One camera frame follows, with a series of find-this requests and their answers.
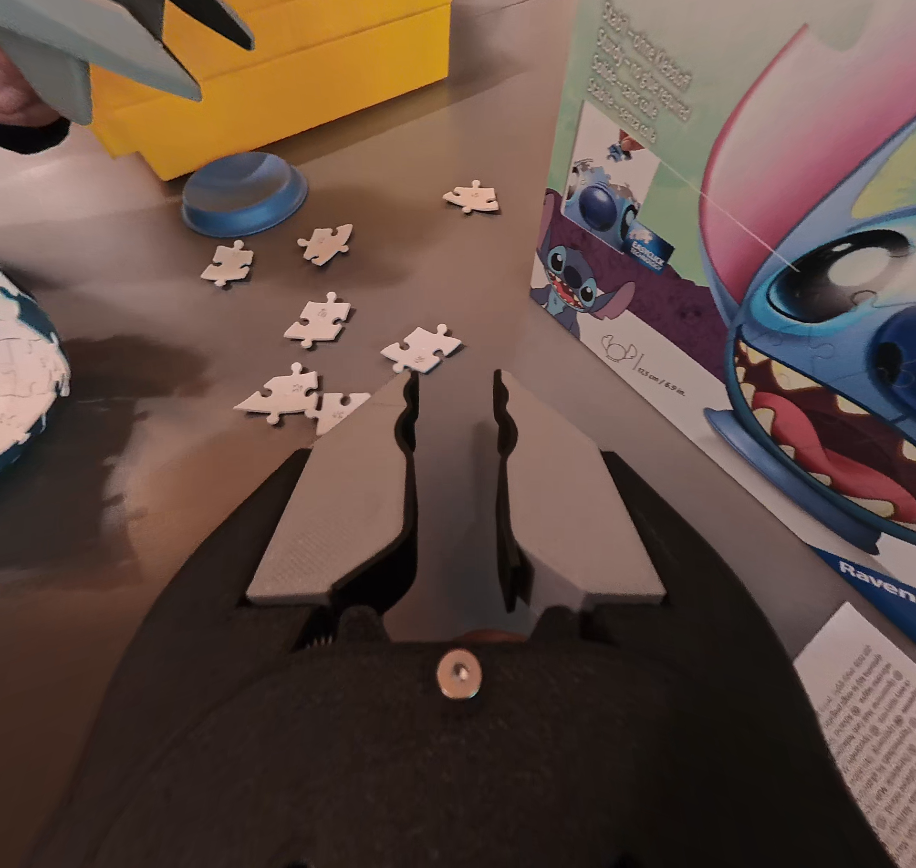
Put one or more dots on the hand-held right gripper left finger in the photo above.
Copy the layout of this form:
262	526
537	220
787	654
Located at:
336	517

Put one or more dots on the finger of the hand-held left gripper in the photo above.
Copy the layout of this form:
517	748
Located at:
86	27
193	2

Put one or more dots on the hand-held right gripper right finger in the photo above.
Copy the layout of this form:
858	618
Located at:
572	517

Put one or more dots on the white puzzle pieces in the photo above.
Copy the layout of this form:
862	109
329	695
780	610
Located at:
318	319

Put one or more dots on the partly built puzzle ball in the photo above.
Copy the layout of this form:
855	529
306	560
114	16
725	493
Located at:
28	374

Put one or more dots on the blue plastic ball stand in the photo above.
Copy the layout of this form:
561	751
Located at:
243	195

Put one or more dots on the cartoon print puzzle box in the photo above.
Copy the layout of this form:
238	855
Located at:
715	167

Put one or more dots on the person's left hand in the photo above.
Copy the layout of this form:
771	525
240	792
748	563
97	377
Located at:
11	99

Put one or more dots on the yellow plastic bin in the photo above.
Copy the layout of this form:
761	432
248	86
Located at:
322	59

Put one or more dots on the folded instruction leaflet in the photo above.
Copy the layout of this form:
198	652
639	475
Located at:
866	725

